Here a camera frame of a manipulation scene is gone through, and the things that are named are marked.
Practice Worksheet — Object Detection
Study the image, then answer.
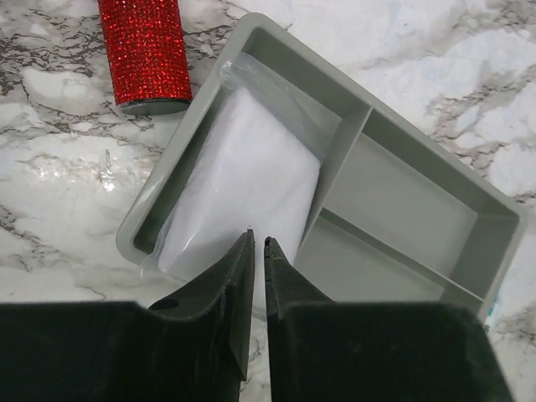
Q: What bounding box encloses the red glitter microphone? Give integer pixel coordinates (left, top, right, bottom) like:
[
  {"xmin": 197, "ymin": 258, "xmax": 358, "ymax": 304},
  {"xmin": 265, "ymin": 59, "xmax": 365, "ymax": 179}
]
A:
[{"xmin": 97, "ymin": 0, "xmax": 193, "ymax": 116}]

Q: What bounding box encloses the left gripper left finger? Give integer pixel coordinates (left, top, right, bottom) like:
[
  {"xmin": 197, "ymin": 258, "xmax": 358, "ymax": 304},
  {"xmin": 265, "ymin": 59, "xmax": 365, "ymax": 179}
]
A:
[{"xmin": 1, "ymin": 232, "xmax": 255, "ymax": 401}]

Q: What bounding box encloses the grey plastic tray insert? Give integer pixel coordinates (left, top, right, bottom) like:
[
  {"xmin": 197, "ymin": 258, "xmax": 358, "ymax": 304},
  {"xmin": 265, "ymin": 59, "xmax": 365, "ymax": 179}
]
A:
[{"xmin": 116, "ymin": 13, "xmax": 527, "ymax": 320}]

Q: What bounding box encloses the white gauze pack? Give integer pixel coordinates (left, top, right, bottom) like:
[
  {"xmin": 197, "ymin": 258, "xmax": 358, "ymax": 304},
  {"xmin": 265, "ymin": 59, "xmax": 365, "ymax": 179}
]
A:
[{"xmin": 142, "ymin": 54, "xmax": 333, "ymax": 314}]

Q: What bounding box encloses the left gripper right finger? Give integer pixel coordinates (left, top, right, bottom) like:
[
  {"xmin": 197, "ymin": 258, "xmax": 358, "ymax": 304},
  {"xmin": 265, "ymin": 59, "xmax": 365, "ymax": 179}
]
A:
[{"xmin": 264, "ymin": 237, "xmax": 513, "ymax": 401}]

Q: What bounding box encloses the teal gauze dressing packet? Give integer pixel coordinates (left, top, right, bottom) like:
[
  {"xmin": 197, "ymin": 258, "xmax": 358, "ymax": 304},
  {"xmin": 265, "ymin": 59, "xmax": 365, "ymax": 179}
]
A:
[{"xmin": 484, "ymin": 291, "xmax": 501, "ymax": 333}]

